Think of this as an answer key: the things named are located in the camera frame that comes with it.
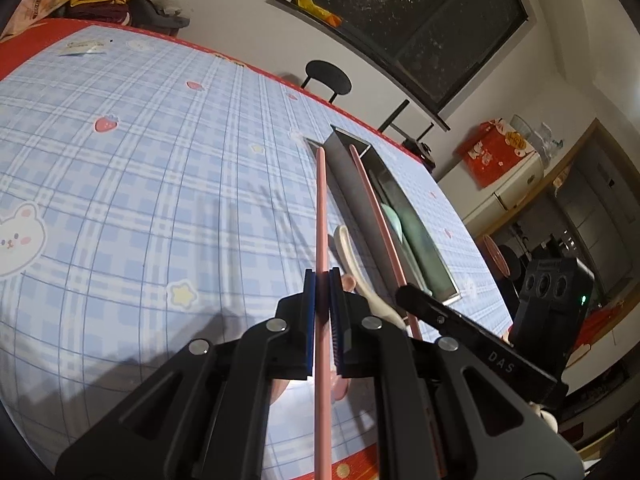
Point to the pink chopstick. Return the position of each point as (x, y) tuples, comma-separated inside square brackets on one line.
[(375, 210), (321, 210)]

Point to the black metal frame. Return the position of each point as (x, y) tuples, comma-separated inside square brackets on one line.
[(400, 120)]

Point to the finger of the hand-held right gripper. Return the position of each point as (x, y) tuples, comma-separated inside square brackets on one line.
[(425, 305)]

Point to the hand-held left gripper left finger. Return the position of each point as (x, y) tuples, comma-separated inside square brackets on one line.
[(310, 305)]

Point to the brown trash bin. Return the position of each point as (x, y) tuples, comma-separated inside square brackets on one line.
[(495, 255)]

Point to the yellow snack packet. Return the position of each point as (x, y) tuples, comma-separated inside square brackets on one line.
[(320, 10)]

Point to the perforated metal utensil tray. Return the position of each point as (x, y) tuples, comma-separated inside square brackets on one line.
[(350, 180)]

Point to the dark window sill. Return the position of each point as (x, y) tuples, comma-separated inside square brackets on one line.
[(350, 42)]

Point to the light green spoon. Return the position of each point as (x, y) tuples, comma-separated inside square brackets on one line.
[(405, 230)]

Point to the dark framed window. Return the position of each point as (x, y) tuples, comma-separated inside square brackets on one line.
[(425, 25)]

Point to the clear containers on refrigerator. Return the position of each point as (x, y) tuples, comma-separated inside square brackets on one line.
[(535, 135)]

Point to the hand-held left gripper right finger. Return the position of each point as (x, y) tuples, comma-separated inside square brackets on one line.
[(336, 310)]

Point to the cream refrigerator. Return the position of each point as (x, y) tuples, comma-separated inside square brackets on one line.
[(470, 200)]

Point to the pink spoon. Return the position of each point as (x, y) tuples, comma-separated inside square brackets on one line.
[(348, 282)]

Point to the blue plaid table mat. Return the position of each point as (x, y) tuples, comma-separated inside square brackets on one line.
[(150, 185)]

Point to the small white paper sachets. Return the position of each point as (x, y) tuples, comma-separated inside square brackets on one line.
[(82, 47)]

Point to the red gift box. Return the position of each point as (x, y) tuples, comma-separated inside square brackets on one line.
[(492, 155)]

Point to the beige spoon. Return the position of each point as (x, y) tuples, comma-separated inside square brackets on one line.
[(350, 255)]

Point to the black round-back chair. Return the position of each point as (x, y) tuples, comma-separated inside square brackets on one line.
[(327, 77)]

